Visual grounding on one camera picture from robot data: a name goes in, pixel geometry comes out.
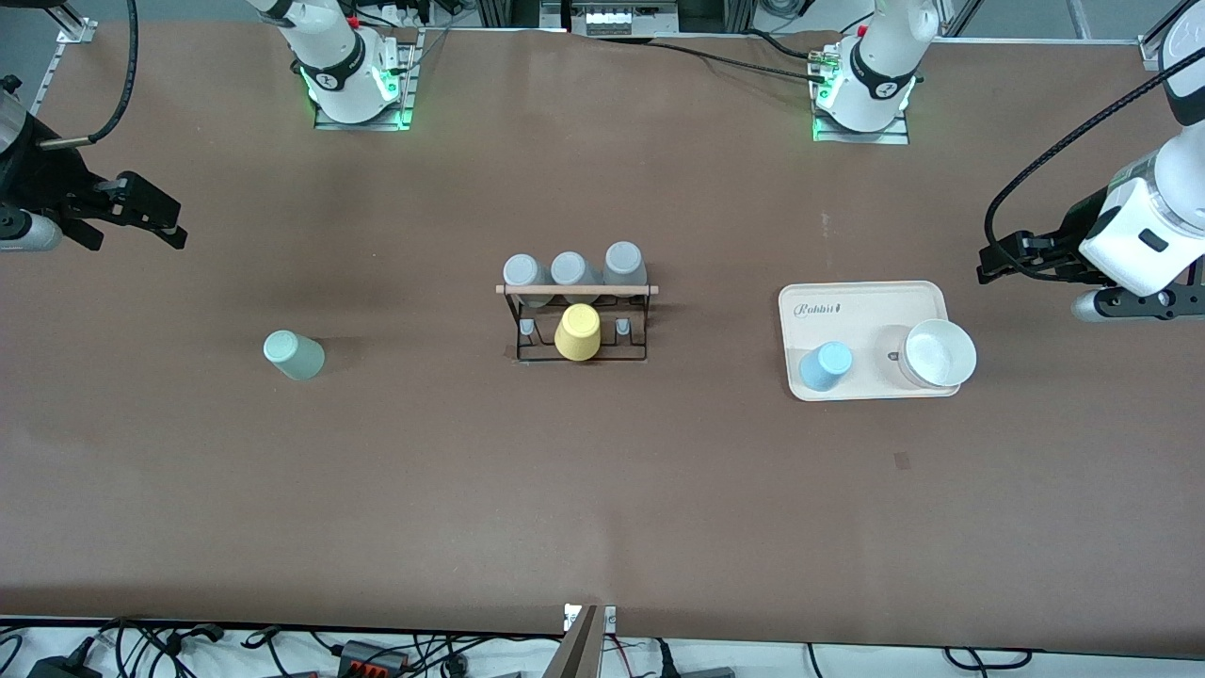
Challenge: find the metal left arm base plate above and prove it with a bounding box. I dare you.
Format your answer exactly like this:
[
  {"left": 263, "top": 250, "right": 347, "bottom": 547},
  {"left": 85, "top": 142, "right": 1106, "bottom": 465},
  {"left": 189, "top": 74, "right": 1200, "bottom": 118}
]
[{"left": 811, "top": 42, "right": 912, "bottom": 146}]

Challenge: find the black cable loop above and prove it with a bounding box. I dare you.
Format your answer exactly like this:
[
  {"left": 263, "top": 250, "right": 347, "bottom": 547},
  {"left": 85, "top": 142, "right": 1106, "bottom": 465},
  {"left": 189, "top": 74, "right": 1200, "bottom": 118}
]
[{"left": 944, "top": 646, "right": 1034, "bottom": 672}]

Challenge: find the grey camera post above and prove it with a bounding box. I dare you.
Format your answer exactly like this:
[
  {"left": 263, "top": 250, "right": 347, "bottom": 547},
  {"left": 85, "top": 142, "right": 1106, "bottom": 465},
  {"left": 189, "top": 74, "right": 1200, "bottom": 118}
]
[{"left": 541, "top": 605, "right": 603, "bottom": 678}]

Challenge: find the black power adapter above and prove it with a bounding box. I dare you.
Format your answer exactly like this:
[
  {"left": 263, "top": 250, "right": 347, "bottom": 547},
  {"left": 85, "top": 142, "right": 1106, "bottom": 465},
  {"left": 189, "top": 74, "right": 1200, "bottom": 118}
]
[{"left": 26, "top": 650, "right": 104, "bottom": 678}]

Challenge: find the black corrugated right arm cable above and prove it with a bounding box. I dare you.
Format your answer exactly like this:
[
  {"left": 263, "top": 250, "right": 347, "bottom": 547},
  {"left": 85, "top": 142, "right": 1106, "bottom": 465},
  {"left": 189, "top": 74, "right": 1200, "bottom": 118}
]
[{"left": 40, "top": 0, "right": 139, "bottom": 150}]

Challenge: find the white post bracket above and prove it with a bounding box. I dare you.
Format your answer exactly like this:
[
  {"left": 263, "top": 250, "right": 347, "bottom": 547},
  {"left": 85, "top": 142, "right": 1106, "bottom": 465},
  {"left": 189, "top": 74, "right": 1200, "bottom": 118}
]
[{"left": 563, "top": 603, "right": 619, "bottom": 634}]

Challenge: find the black orange power strip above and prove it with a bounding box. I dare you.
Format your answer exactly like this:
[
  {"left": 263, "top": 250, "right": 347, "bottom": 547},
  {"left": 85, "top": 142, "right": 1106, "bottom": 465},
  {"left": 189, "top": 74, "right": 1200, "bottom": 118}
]
[{"left": 337, "top": 639, "right": 412, "bottom": 678}]

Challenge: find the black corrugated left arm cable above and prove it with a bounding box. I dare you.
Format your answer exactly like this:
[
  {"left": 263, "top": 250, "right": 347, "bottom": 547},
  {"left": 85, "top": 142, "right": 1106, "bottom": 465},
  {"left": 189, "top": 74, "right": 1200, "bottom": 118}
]
[{"left": 984, "top": 71, "right": 1205, "bottom": 280}]

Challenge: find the mint green cup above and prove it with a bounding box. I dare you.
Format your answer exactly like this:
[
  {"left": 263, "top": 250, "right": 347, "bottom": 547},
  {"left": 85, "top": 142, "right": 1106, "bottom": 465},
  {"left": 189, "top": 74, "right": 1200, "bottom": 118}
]
[{"left": 263, "top": 330, "right": 327, "bottom": 382}]

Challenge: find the beige Rabbit tray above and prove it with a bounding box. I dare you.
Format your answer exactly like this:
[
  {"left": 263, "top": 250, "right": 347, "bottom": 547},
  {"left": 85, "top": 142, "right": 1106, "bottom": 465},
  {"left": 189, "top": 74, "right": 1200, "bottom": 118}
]
[{"left": 778, "top": 280, "right": 963, "bottom": 403}]

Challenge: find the yellow cup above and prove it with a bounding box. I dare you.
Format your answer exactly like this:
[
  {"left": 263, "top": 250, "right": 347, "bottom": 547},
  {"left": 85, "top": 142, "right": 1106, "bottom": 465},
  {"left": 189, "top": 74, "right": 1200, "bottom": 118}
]
[{"left": 554, "top": 303, "right": 603, "bottom": 363}]

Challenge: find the grey cup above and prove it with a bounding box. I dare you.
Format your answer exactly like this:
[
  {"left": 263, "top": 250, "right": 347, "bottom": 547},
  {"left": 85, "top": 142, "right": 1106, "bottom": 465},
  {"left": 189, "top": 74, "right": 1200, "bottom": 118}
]
[
  {"left": 503, "top": 253, "right": 553, "bottom": 308},
  {"left": 550, "top": 250, "right": 597, "bottom": 304},
  {"left": 602, "top": 241, "right": 650, "bottom": 302}
]

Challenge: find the light blue cup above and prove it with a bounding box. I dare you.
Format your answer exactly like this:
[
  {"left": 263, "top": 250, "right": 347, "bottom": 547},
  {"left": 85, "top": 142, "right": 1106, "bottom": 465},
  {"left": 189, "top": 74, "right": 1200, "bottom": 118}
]
[{"left": 798, "top": 341, "right": 854, "bottom": 393}]

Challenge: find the white bowl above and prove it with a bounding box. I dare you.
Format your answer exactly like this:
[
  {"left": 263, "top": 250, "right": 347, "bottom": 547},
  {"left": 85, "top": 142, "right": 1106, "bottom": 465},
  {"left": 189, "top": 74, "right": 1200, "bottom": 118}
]
[{"left": 896, "top": 318, "right": 978, "bottom": 391}]

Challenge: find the black wire cup rack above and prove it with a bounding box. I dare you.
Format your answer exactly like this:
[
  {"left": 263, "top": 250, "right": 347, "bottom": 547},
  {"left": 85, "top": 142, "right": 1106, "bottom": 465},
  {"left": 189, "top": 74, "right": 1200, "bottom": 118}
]
[{"left": 496, "top": 281, "right": 660, "bottom": 366}]

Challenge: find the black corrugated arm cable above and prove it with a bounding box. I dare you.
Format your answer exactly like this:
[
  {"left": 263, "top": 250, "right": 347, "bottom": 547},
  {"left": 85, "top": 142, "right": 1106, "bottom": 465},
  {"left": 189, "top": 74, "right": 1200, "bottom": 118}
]
[
  {"left": 984, "top": 71, "right": 1205, "bottom": 280},
  {"left": 40, "top": 0, "right": 139, "bottom": 150}
]

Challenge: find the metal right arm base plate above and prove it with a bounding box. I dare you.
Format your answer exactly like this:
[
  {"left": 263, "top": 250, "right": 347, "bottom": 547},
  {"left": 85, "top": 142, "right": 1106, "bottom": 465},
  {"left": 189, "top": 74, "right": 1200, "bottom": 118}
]
[{"left": 313, "top": 26, "right": 422, "bottom": 132}]

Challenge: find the thin black table cable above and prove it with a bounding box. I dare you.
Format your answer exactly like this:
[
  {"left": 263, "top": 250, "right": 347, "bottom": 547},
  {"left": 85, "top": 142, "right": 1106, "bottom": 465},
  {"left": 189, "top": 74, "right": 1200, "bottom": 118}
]
[{"left": 648, "top": 40, "right": 834, "bottom": 82}]

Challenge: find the white power strip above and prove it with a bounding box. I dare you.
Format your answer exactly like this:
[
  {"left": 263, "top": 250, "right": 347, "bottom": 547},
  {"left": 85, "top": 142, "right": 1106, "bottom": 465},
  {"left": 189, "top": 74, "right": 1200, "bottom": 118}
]
[{"left": 582, "top": 0, "right": 681, "bottom": 38}]

